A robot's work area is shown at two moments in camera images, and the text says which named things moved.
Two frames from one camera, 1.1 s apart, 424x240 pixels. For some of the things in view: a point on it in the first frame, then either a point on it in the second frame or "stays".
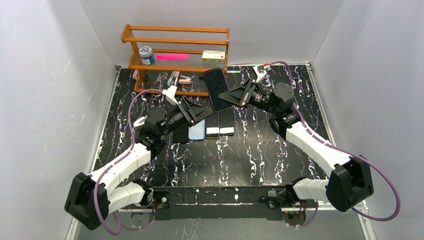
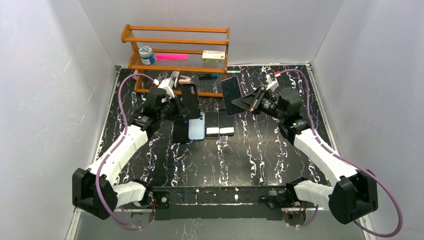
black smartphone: [226, 122] stays
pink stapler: [184, 80] stays
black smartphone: [217, 85] -> [231, 91]
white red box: [213, 56] stays
